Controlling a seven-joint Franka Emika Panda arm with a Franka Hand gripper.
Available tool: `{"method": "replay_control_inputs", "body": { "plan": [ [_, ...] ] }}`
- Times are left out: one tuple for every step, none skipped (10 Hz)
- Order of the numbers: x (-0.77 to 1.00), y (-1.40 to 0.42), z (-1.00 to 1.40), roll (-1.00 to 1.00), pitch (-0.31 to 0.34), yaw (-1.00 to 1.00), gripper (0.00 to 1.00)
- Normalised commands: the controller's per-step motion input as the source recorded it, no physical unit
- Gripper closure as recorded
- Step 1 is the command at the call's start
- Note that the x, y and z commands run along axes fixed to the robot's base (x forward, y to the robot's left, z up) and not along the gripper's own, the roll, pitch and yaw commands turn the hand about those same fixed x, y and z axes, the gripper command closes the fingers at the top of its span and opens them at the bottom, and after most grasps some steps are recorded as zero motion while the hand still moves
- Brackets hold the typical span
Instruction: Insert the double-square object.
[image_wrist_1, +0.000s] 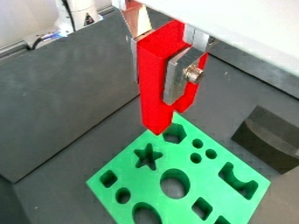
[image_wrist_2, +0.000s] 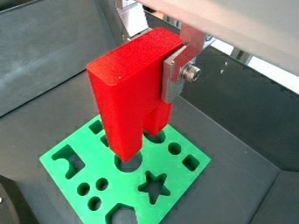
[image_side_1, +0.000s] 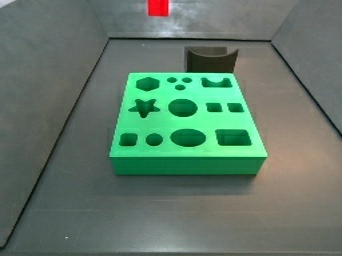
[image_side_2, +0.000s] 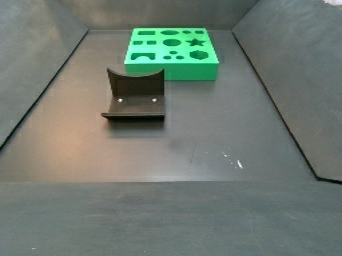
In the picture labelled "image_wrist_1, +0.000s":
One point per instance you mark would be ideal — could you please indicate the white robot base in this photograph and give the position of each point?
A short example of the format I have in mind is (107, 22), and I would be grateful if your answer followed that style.
(76, 14)

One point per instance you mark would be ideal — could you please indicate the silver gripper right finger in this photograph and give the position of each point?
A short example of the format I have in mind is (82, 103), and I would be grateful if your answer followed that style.
(183, 69)

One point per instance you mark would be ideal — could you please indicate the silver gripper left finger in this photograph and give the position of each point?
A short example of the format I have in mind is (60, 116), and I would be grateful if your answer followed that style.
(139, 26)

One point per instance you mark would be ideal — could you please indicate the green shape-sorter block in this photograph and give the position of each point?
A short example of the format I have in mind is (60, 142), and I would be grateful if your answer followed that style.
(178, 178)

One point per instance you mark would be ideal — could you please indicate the red double-square peg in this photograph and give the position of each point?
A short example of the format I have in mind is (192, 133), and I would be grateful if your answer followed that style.
(154, 50)

